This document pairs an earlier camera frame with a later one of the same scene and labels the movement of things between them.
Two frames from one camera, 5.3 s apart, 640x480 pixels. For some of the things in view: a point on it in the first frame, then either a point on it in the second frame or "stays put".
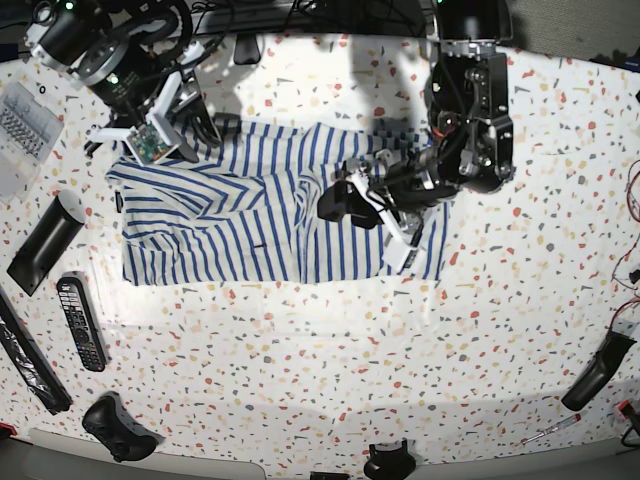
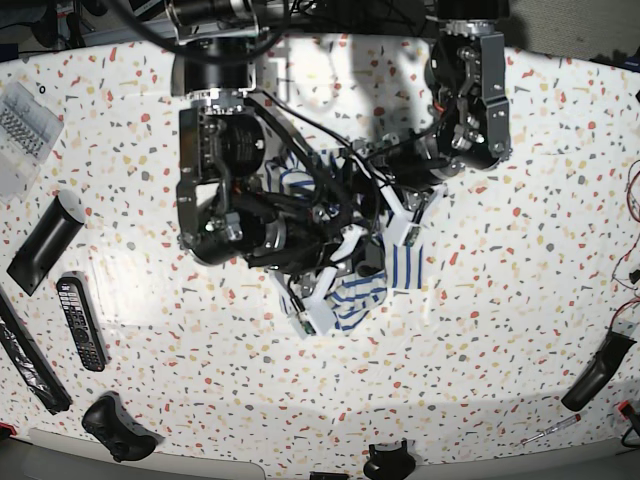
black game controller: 110,419 stays put
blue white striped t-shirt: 241,206 to 350,297
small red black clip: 626,408 stays put
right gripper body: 180,93 to 302,272
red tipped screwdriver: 572,419 stays put
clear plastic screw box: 29,129 stays put
